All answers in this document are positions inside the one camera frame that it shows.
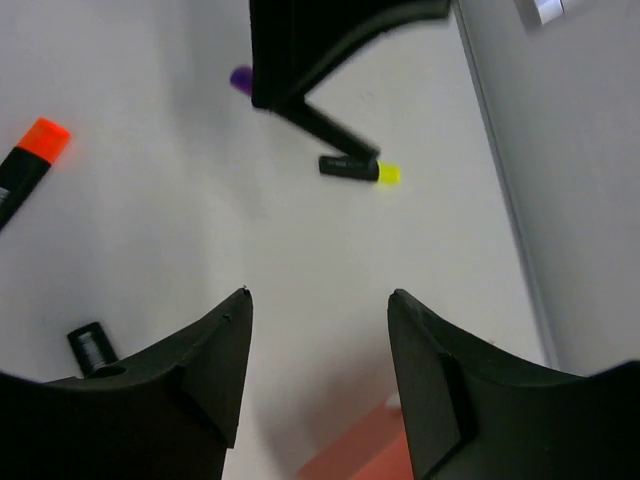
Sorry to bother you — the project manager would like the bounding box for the pink highlighter marker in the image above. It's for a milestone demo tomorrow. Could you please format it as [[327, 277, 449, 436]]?
[[66, 321, 118, 377]]

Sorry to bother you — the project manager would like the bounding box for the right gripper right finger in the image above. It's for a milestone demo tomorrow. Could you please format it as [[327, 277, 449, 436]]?
[[387, 290, 639, 479]]

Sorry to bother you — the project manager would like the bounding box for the red drawer box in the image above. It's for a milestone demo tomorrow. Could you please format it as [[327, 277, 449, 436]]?
[[296, 404, 414, 480]]

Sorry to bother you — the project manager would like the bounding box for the orange highlighter marker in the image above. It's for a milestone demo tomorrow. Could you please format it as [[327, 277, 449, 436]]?
[[0, 118, 71, 228]]

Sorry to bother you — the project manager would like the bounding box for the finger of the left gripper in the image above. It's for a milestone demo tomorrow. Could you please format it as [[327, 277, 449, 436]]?
[[273, 100, 379, 160], [249, 0, 451, 111]]

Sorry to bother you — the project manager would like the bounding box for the purple highlighter marker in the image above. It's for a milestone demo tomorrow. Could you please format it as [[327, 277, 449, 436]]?
[[229, 65, 253, 97]]

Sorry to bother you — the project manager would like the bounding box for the yellow highlighter marker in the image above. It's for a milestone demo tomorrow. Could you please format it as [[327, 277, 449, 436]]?
[[318, 156, 401, 186]]

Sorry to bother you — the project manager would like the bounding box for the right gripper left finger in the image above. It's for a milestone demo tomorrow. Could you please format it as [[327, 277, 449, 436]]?
[[1, 288, 253, 479]]

